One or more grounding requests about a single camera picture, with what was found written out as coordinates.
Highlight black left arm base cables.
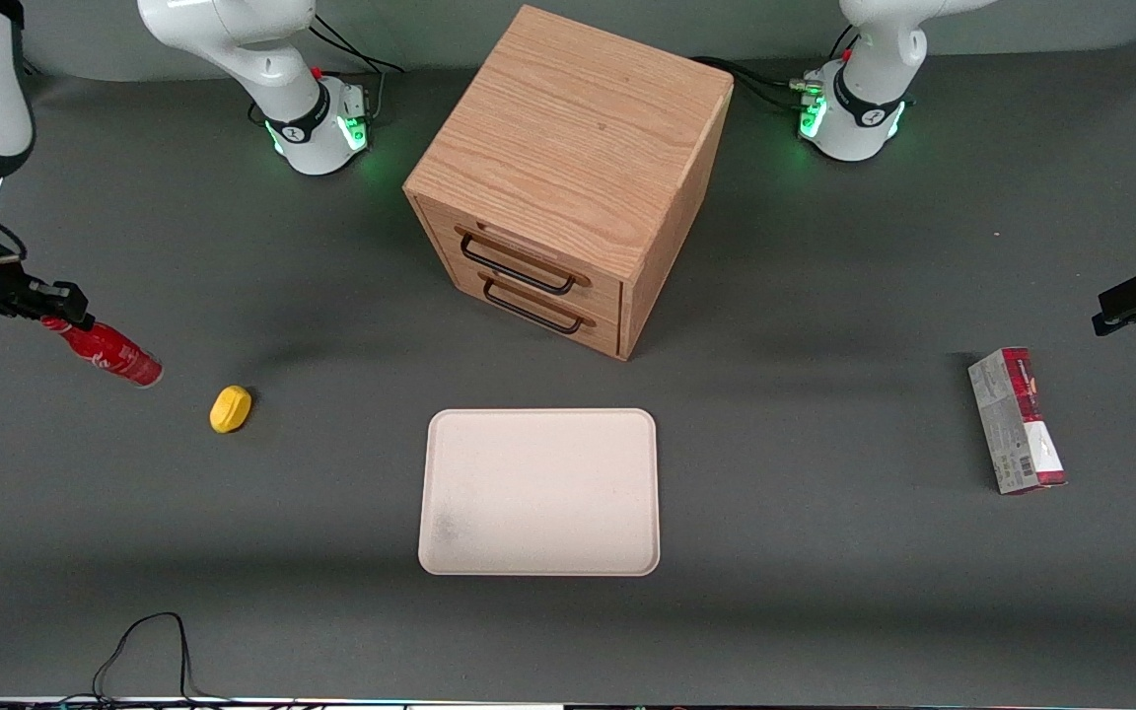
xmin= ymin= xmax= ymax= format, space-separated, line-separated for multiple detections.
xmin=690 ymin=24 xmax=861 ymax=111

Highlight wooden drawer cabinet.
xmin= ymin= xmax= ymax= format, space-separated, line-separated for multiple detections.
xmin=402 ymin=4 xmax=736 ymax=362

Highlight dark grey table mat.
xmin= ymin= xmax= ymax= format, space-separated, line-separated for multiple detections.
xmin=0 ymin=35 xmax=1136 ymax=704

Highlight yellow lemon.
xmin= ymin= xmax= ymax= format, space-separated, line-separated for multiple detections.
xmin=209 ymin=385 xmax=254 ymax=434

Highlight black right arm base cables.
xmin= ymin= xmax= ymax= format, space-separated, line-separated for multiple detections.
xmin=248 ymin=14 xmax=407 ymax=127

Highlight red coke bottle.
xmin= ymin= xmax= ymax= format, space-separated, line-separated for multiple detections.
xmin=39 ymin=315 xmax=166 ymax=390

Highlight thin black looped cable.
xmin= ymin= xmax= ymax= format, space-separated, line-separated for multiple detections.
xmin=55 ymin=611 xmax=234 ymax=707

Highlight black arm base cables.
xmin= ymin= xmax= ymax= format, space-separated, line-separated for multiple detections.
xmin=248 ymin=14 xmax=407 ymax=127
xmin=690 ymin=24 xmax=861 ymax=111

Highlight wooden drawer with black handle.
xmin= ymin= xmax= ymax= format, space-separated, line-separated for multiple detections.
xmin=433 ymin=258 xmax=623 ymax=356
xmin=417 ymin=200 xmax=625 ymax=317

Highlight red and white carton box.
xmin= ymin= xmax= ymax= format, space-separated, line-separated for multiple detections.
xmin=967 ymin=346 xmax=1069 ymax=496

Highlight beige plastic tray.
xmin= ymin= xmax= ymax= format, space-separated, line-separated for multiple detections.
xmin=417 ymin=407 xmax=662 ymax=578

